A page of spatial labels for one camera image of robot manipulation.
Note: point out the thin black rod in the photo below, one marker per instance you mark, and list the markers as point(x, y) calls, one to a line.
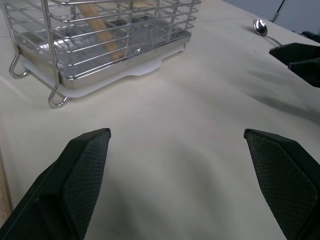
point(279, 10)

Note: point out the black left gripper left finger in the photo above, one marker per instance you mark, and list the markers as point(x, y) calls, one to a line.
point(75, 180)

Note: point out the shiny metal spoon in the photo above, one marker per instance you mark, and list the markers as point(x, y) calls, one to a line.
point(260, 26)

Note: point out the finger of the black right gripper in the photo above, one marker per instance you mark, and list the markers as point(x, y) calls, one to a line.
point(295, 53)
point(308, 72)

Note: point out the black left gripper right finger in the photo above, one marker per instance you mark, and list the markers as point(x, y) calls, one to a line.
point(282, 180)

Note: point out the white plastic drip tray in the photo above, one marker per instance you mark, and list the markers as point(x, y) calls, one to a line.
point(140, 72)

